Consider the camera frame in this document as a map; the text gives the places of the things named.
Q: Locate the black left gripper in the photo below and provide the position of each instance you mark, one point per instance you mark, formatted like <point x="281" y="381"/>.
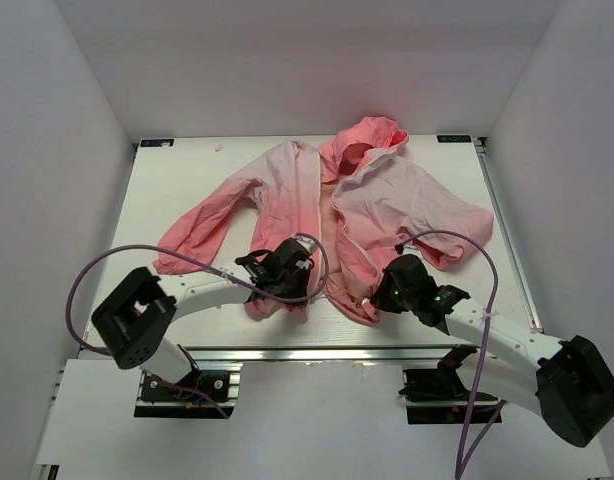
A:
<point x="303" y="273"/>

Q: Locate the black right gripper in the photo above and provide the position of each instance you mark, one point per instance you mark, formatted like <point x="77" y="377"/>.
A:
<point x="381" y="298"/>

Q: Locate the pink hooded zip jacket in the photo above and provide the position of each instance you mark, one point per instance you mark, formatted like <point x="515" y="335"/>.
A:
<point x="356" y="193"/>

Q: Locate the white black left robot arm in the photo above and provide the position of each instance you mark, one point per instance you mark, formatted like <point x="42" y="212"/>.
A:
<point x="134" y="318"/>

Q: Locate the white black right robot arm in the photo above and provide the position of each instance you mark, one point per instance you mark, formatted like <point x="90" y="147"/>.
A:
<point x="565" y="382"/>

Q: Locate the blue label sticker right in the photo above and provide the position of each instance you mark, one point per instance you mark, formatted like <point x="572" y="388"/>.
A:
<point x="453" y="138"/>

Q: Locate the blue label sticker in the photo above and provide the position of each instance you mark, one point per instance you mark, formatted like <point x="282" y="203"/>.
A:
<point x="156" y="143"/>
<point x="453" y="138"/>

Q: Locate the blue label sticker left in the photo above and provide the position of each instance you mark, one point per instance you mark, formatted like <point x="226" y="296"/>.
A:
<point x="156" y="143"/>

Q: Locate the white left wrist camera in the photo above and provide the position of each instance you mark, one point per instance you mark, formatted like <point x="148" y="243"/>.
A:
<point x="307" y="243"/>

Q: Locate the aluminium table frame rail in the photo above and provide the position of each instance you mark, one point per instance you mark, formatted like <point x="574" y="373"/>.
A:
<point x="315" y="354"/>

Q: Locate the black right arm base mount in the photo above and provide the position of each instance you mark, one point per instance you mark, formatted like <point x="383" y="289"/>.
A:
<point x="433" y="398"/>

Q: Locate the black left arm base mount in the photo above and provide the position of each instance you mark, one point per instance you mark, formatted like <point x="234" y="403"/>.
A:
<point x="211" y="393"/>

